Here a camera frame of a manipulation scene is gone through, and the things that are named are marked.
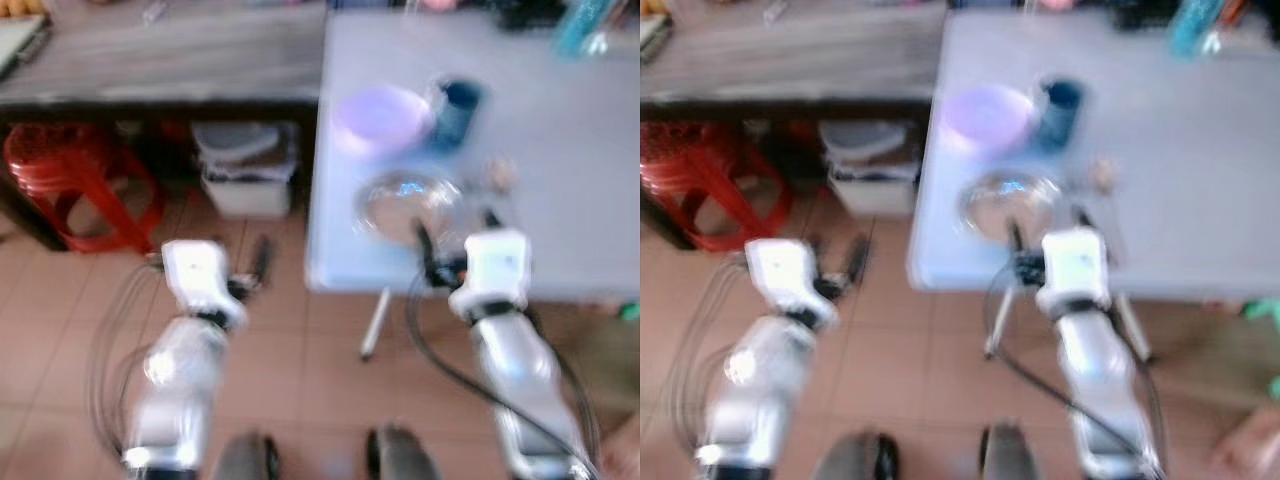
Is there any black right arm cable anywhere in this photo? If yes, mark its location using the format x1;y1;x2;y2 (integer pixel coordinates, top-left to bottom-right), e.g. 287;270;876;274
984;268;1167;480
404;272;603;480

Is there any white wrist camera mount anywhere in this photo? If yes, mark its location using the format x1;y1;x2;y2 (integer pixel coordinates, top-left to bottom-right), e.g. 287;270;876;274
448;228;534;321
1034;227;1114;319
160;239;250;331
745;238;840;331

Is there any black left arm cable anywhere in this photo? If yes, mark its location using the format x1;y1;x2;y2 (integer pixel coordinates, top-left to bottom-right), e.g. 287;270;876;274
668;262;761;463
84;262;173;463

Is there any grey robot foot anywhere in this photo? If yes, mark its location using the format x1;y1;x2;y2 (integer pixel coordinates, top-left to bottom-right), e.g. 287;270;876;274
214;431;282;480
364;424;442;480
979;421;1047;480
814;431;902;480

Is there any white folding table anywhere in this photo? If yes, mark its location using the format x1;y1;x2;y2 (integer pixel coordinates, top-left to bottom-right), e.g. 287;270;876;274
304;8;641;295
907;8;1280;299

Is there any white plastic bin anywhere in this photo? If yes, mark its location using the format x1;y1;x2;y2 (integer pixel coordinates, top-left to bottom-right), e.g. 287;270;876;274
191;121;300;220
819;119;920;217

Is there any red plastic stool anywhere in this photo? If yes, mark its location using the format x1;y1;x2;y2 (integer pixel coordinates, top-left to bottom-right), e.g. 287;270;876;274
2;121;167;254
640;121;767;252

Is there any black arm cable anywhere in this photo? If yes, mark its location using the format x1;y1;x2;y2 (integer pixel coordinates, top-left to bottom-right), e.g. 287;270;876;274
668;262;761;463
984;268;1167;480
404;272;603;480
84;262;173;463

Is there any dark blue cup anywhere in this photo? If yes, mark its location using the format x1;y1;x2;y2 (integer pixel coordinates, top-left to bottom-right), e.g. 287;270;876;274
1035;77;1087;152
429;77;487;152

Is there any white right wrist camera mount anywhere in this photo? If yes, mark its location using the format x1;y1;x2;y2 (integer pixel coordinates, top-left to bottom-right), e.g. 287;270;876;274
1034;227;1114;319
448;228;534;321

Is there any grey right robot foot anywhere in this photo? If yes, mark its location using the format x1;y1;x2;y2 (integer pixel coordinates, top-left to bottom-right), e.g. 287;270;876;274
364;424;442;480
979;421;1047;480

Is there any purple plastic bowl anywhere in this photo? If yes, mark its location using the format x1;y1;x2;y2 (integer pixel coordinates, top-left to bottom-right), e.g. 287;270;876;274
331;84;437;160
939;84;1042;157

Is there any black object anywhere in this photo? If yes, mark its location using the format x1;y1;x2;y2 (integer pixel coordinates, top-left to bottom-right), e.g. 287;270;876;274
498;0;567;28
1115;0;1179;28

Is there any grey left robot foot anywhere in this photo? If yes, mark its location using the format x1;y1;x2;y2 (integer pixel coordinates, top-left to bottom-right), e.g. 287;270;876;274
214;431;282;480
814;431;902;480

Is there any grey metal table leg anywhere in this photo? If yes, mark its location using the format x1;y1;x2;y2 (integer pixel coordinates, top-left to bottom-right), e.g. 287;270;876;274
984;289;1018;360
359;289;394;362
1114;294;1153;363

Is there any flat pale tray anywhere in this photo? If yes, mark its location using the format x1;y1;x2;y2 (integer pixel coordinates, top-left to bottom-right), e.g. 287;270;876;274
640;12;674;63
0;14;52;79

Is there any teal bottle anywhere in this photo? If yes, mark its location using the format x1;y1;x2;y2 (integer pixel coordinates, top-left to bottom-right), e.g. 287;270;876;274
1167;0;1227;57
554;0;617;57

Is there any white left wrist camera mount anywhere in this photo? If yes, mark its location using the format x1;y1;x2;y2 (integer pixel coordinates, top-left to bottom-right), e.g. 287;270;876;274
745;238;840;331
160;239;250;331

